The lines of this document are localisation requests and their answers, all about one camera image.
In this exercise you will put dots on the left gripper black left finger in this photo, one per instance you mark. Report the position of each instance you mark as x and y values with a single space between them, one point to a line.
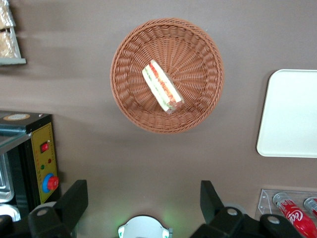
69 213

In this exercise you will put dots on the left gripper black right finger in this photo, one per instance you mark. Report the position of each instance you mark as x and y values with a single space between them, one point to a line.
218 215

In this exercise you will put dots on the triangle sandwich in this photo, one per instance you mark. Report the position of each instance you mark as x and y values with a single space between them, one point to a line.
162 86

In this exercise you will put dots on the cream rectangular tray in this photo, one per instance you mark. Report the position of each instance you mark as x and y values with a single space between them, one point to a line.
289 114

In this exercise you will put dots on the brown round wicker basket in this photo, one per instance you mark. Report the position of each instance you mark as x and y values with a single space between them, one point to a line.
193 62

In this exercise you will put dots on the grey snack tray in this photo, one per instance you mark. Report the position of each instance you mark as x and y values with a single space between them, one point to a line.
15 60

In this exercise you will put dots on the clear acrylic bottle rack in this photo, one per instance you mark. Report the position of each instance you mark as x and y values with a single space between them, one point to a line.
266 200

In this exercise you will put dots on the black food warmer machine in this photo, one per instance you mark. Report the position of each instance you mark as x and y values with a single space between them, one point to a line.
44 161

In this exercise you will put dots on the steel warmer pan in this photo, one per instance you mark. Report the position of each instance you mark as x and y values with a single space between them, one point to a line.
5 178
8 213

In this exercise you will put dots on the red cola bottle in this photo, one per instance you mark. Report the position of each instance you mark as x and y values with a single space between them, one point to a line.
296 217
311 205

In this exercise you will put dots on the clear bag of crackers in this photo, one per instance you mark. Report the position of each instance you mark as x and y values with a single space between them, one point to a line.
5 15
6 44

